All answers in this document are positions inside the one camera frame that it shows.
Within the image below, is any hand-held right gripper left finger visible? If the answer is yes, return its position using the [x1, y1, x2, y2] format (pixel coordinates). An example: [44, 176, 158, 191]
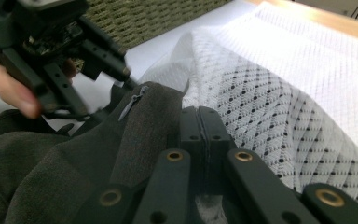
[178, 105, 207, 194]

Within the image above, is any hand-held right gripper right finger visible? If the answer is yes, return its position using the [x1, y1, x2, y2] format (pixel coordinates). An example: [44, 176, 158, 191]
[198, 105, 238, 194]

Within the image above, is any green woven basket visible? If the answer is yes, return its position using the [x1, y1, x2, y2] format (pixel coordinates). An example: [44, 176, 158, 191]
[74, 0, 231, 72]

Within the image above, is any dark garment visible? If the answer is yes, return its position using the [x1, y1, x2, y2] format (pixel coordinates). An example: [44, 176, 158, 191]
[0, 81, 188, 224]

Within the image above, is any white table mat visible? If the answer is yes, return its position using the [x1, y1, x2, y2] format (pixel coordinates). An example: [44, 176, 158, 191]
[0, 0, 259, 125]

